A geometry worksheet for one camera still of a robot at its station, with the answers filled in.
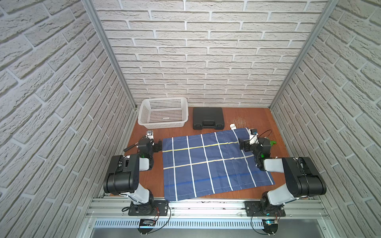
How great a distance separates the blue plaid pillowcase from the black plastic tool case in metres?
0.06

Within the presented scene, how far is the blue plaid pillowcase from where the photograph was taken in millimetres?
814

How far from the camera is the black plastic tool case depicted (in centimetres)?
105
